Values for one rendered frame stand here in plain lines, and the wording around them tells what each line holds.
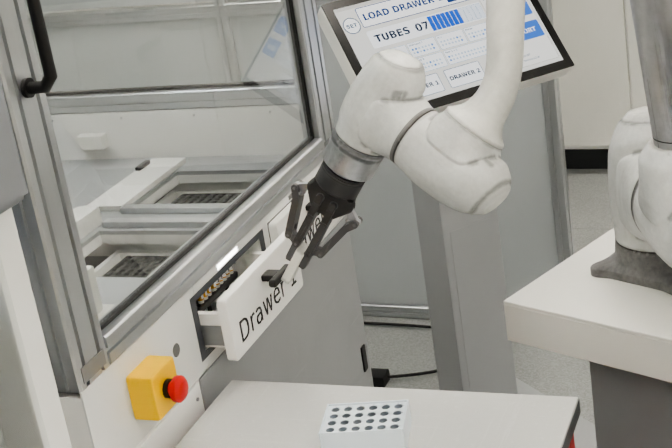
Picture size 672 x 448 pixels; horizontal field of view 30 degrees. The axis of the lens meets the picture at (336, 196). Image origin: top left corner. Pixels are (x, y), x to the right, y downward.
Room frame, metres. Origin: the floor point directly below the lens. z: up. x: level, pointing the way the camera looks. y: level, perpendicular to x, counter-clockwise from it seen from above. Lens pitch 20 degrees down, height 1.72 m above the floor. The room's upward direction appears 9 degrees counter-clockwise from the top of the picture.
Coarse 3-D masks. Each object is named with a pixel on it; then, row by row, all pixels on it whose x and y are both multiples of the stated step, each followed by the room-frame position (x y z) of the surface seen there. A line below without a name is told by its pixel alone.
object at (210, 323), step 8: (248, 256) 2.07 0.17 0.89; (256, 256) 2.07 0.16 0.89; (240, 264) 2.08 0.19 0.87; (248, 264) 2.08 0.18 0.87; (240, 272) 2.08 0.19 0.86; (216, 304) 2.00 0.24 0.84; (200, 312) 1.85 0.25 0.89; (208, 312) 1.85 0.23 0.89; (216, 312) 1.84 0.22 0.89; (200, 320) 1.85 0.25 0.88; (208, 320) 1.84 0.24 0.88; (216, 320) 1.83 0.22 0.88; (208, 328) 1.84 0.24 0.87; (216, 328) 1.83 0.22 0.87; (208, 336) 1.84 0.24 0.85; (216, 336) 1.83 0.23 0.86; (208, 344) 1.84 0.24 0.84; (216, 344) 1.83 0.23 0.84; (224, 344) 1.83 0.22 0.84
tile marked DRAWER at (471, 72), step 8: (464, 64) 2.67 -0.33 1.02; (472, 64) 2.68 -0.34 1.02; (448, 72) 2.65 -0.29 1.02; (456, 72) 2.65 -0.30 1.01; (464, 72) 2.66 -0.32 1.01; (472, 72) 2.66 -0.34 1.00; (480, 72) 2.67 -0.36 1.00; (448, 80) 2.63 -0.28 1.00; (456, 80) 2.64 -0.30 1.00; (464, 80) 2.64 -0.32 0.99; (472, 80) 2.65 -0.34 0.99
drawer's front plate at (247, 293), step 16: (288, 240) 2.04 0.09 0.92; (272, 256) 1.98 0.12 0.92; (256, 272) 1.91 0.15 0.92; (240, 288) 1.85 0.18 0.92; (256, 288) 1.90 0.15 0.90; (272, 288) 1.96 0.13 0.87; (288, 288) 2.01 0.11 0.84; (224, 304) 1.80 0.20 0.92; (240, 304) 1.85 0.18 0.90; (256, 304) 1.89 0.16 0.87; (272, 304) 1.95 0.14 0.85; (224, 320) 1.81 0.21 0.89; (240, 320) 1.84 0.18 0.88; (256, 320) 1.88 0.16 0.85; (272, 320) 1.94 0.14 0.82; (224, 336) 1.81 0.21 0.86; (240, 336) 1.83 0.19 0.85; (256, 336) 1.88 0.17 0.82; (240, 352) 1.82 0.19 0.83
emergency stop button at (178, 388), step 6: (174, 378) 1.63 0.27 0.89; (180, 378) 1.63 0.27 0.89; (168, 384) 1.63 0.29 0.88; (174, 384) 1.62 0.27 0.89; (180, 384) 1.62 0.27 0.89; (186, 384) 1.64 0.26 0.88; (168, 390) 1.63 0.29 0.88; (174, 390) 1.62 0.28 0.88; (180, 390) 1.62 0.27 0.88; (186, 390) 1.63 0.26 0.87; (174, 396) 1.61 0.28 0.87; (180, 396) 1.62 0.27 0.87; (186, 396) 1.63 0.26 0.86; (180, 402) 1.62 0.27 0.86
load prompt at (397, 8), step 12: (396, 0) 2.75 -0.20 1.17; (408, 0) 2.76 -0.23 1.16; (420, 0) 2.77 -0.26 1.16; (432, 0) 2.77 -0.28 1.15; (444, 0) 2.78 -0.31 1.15; (456, 0) 2.79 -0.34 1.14; (360, 12) 2.71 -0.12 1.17; (372, 12) 2.71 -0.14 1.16; (384, 12) 2.72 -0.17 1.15; (396, 12) 2.73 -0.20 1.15; (408, 12) 2.74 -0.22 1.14; (420, 12) 2.74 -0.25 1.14; (372, 24) 2.69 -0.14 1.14
